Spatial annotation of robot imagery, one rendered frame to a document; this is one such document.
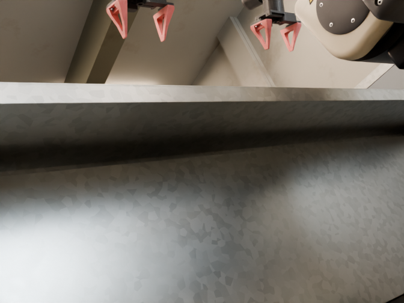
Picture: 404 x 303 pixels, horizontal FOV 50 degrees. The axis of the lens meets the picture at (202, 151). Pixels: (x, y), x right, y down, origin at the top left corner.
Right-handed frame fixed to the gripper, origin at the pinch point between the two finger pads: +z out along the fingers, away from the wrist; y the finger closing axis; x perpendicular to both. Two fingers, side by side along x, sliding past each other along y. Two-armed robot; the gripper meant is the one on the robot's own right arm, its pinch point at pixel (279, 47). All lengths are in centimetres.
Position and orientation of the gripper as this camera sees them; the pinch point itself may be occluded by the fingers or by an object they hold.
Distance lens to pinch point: 128.2
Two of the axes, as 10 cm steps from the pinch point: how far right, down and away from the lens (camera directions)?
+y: -8.1, 0.8, -5.8
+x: 5.7, -1.0, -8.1
